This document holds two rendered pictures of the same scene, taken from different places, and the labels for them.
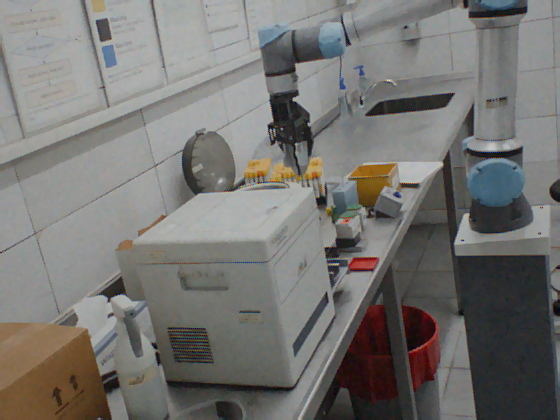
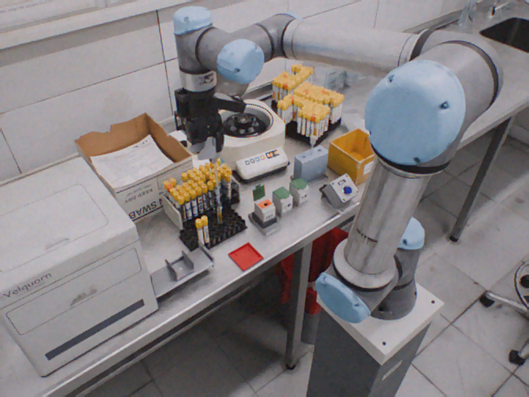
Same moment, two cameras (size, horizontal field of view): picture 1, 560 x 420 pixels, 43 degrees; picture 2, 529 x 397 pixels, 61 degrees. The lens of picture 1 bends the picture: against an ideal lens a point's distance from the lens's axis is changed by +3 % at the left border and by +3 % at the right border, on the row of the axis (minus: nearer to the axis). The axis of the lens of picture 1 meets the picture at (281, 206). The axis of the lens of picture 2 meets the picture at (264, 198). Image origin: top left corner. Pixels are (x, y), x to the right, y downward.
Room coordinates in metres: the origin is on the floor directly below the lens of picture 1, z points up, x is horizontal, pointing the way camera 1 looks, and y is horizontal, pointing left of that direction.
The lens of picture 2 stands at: (0.93, -0.57, 1.81)
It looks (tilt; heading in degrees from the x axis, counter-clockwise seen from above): 43 degrees down; 27
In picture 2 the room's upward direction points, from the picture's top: 1 degrees clockwise
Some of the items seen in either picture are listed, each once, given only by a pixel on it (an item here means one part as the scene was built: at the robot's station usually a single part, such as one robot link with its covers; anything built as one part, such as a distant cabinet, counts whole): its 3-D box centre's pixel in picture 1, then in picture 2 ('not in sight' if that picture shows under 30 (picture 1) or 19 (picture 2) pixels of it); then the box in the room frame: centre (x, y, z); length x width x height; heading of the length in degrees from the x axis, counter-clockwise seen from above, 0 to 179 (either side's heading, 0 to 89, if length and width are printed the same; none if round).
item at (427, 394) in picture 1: (389, 388); (315, 290); (2.03, -0.25, 0.22); 0.38 x 0.37 x 0.44; 156
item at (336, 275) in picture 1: (322, 282); (172, 272); (1.43, -0.06, 0.92); 0.21 x 0.07 x 0.05; 156
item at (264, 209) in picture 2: (346, 231); (264, 211); (1.72, -0.16, 0.92); 0.05 x 0.04 x 0.06; 64
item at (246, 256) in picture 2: (363, 263); (246, 256); (1.59, -0.18, 0.88); 0.07 x 0.07 x 0.01; 66
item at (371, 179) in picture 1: (375, 185); (356, 157); (2.08, -0.31, 0.93); 0.13 x 0.13 x 0.10; 65
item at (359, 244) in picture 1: (348, 241); (264, 218); (1.72, -0.16, 0.89); 0.09 x 0.05 x 0.04; 64
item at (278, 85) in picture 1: (283, 83); (198, 76); (1.62, -0.06, 1.35); 0.08 x 0.08 x 0.05
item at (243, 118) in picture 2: not in sight; (242, 127); (2.00, 0.06, 0.97); 0.15 x 0.15 x 0.07
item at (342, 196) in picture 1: (346, 201); (310, 166); (1.96, -0.20, 0.92); 0.10 x 0.07 x 0.10; 151
